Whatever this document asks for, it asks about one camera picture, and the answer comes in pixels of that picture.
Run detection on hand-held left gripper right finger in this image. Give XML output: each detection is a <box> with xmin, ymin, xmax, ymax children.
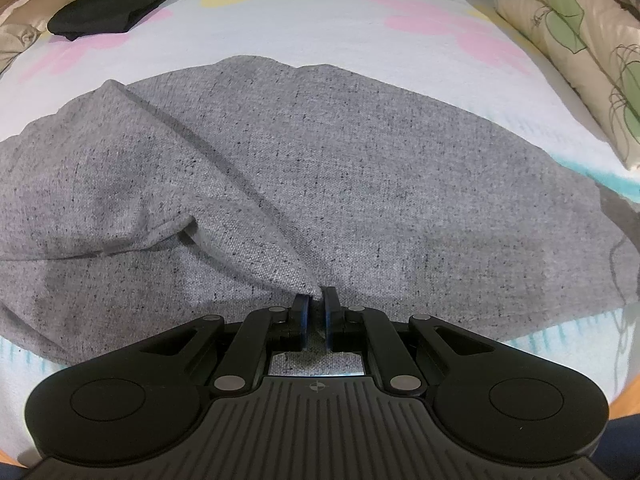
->
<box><xmin>322</xmin><ymin>286</ymin><xmax>501</xmax><ymax>397</ymax></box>

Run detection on beige quilt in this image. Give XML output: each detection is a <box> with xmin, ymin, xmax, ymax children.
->
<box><xmin>0</xmin><ymin>0</ymin><xmax>51</xmax><ymax>77</ymax></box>

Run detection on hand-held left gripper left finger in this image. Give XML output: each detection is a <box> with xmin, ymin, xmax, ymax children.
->
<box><xmin>135</xmin><ymin>294</ymin><xmax>313</xmax><ymax>397</ymax></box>

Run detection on black folded cloth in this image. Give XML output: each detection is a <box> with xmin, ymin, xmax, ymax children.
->
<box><xmin>47</xmin><ymin>0</ymin><xmax>200</xmax><ymax>42</ymax></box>

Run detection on floral bed sheet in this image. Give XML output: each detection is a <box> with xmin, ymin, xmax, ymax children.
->
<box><xmin>0</xmin><ymin>0</ymin><xmax>640</xmax><ymax>467</ymax></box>

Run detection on grey pants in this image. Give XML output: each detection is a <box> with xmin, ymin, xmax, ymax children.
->
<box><xmin>0</xmin><ymin>54</ymin><xmax>640</xmax><ymax>367</ymax></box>

